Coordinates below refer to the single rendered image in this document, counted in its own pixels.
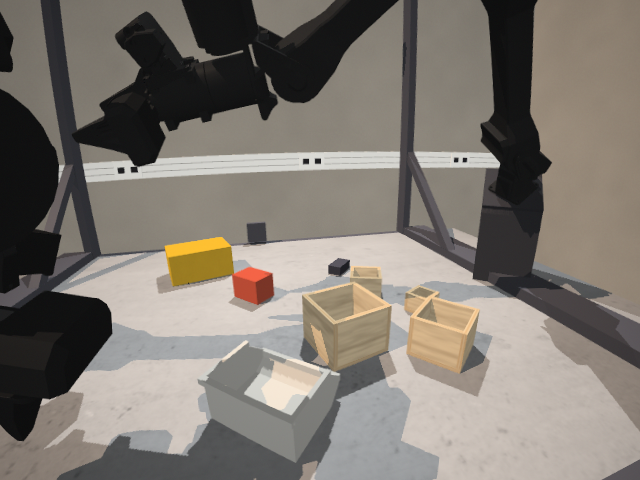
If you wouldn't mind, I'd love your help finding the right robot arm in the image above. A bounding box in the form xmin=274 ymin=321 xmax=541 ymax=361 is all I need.
xmin=0 ymin=12 xmax=61 ymax=294

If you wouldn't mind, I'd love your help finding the red cube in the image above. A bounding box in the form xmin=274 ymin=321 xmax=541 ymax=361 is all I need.
xmin=232 ymin=267 xmax=274 ymax=305

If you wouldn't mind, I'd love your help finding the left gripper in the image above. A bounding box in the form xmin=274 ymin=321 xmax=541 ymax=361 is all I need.
xmin=72 ymin=59 xmax=220 ymax=167

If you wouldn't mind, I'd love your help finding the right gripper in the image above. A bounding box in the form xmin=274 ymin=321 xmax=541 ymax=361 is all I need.
xmin=0 ymin=290 xmax=112 ymax=441

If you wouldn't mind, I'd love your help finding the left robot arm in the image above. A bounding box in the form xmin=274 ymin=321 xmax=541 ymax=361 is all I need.
xmin=115 ymin=0 xmax=552 ymax=205

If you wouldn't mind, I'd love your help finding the yellow rectangular block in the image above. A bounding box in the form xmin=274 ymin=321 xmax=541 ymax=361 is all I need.
xmin=165 ymin=237 xmax=234 ymax=286

